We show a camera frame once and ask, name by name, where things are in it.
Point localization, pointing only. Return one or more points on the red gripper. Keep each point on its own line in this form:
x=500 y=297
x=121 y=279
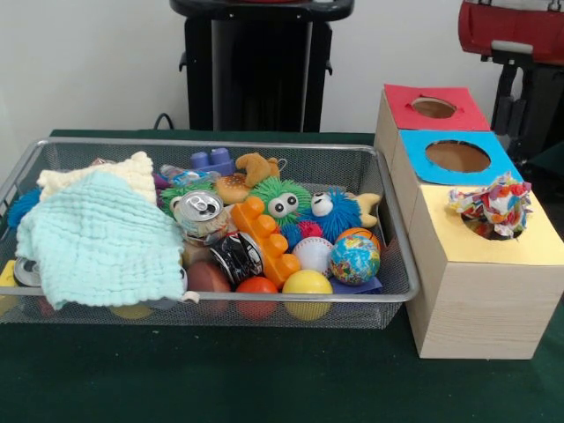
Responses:
x=511 y=26

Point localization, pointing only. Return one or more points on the small colourful spotted cloth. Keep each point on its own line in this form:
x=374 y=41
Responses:
x=502 y=205

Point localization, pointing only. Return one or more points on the green spiky ball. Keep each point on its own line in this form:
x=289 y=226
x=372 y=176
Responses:
x=273 y=194

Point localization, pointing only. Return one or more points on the cream waffle cloth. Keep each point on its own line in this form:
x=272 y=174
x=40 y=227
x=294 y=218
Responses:
x=128 y=169

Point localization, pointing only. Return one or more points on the mint green waffle cloth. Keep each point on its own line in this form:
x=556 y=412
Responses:
x=101 y=238

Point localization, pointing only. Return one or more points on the wooden box with three holes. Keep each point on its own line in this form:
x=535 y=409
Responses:
x=476 y=317

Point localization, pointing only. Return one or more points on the blue spiky toy yellow horns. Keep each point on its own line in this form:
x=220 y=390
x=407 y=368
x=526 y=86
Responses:
x=339 y=213

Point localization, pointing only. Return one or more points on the globe print ball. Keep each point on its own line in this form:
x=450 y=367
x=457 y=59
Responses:
x=354 y=260

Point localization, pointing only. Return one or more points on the white baseball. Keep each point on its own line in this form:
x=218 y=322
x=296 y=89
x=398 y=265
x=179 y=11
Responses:
x=313 y=254

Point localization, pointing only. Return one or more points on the brown plush toy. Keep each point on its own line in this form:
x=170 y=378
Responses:
x=255 y=167

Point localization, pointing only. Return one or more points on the yellow ball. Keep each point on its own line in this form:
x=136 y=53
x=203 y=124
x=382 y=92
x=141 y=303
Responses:
x=307 y=284

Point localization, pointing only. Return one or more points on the orange plastic brick block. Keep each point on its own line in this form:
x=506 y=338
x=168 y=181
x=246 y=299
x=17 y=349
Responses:
x=264 y=238

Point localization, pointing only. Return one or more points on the crushed black drink can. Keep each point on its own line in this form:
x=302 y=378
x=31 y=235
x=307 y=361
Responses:
x=238 y=260

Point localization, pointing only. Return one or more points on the green label drink can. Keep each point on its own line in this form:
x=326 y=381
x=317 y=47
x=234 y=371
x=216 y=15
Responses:
x=202 y=213

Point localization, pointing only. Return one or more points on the dark green tablecloth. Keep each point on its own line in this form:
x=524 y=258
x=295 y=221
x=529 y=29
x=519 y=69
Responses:
x=220 y=374

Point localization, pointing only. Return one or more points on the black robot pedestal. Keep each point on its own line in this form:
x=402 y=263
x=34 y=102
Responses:
x=260 y=66

